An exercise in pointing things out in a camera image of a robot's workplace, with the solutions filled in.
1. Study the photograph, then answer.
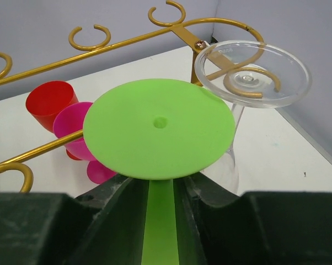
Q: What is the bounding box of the clear wine glass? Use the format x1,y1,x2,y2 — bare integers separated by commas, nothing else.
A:
194,40,313,197

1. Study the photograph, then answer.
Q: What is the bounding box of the light green goblet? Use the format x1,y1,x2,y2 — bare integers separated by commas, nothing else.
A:
76,79,235,264

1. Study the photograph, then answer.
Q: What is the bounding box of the gold wire glass rack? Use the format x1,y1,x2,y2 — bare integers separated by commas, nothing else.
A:
0,1,271,197

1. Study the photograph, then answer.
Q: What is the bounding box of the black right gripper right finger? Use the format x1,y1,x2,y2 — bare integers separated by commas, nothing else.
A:
173,173,332,264

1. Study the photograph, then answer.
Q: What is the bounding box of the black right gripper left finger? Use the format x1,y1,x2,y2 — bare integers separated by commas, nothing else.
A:
0,176,149,264

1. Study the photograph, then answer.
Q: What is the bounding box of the magenta goblet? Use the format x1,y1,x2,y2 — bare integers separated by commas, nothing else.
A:
52,101,119,185

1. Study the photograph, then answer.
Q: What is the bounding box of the red goblet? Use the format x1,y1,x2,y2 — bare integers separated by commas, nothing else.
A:
25,80,84,161

